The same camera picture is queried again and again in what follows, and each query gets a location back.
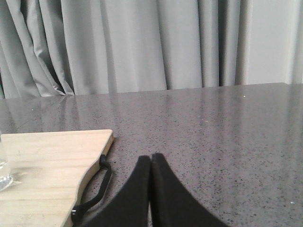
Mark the light wooden cutting board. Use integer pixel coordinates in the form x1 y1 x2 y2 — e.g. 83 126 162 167
0 129 114 227

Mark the clear glass beaker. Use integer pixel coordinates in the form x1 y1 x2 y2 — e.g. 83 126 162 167
0 133 13 191

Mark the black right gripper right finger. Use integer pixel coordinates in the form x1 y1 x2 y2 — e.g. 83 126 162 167
151 153 227 227

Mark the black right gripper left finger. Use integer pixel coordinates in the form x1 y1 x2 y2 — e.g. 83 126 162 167
84 156 151 227

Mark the black cutting board strap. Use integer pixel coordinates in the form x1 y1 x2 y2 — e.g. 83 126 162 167
71 155 112 222

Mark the grey curtain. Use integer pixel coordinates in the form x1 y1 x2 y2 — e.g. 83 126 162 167
0 0 303 99

